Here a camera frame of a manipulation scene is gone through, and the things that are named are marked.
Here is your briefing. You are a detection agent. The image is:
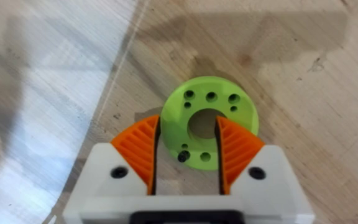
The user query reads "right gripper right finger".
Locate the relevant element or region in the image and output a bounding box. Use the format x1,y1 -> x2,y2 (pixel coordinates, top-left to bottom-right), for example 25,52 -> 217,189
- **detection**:
214,115 -> 315,218

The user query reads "small black screw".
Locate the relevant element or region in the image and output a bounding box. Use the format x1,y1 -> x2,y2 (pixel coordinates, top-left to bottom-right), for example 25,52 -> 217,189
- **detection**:
177,150 -> 191,163

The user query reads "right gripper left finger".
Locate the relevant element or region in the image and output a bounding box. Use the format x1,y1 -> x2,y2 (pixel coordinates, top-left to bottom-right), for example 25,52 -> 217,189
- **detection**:
63,114 -> 162,218

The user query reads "green disc with holes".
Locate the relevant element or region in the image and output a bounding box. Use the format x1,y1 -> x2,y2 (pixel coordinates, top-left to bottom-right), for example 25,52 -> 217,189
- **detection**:
160,76 -> 260,171

